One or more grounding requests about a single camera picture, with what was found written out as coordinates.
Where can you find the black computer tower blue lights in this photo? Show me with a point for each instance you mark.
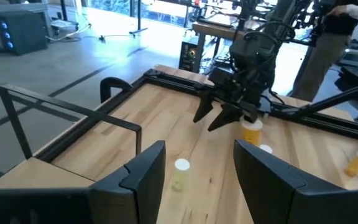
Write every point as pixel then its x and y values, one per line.
pixel 23 34

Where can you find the person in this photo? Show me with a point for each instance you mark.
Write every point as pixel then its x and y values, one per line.
pixel 322 56

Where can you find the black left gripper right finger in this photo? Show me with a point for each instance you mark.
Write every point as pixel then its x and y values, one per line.
pixel 275 193

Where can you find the black stand pole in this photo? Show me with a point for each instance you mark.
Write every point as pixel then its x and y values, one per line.
pixel 139 15

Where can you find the black aluminium rig frame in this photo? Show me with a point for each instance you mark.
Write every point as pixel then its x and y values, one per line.
pixel 179 81

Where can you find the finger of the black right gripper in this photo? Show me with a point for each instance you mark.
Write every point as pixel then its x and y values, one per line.
pixel 228 115
pixel 204 105

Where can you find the wooden background workbench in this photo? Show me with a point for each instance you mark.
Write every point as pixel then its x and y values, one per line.
pixel 216 29

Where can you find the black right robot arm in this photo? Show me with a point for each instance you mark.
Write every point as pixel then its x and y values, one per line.
pixel 259 49

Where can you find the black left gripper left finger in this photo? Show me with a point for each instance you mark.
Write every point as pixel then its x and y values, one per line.
pixel 135 193

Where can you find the small yellow medicine bottle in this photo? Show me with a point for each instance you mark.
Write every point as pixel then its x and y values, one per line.
pixel 181 174

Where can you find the large orange medicine bottle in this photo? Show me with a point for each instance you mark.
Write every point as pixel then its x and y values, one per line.
pixel 252 133

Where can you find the black computer tower coloured fan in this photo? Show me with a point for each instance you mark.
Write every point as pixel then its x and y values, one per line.
pixel 188 59

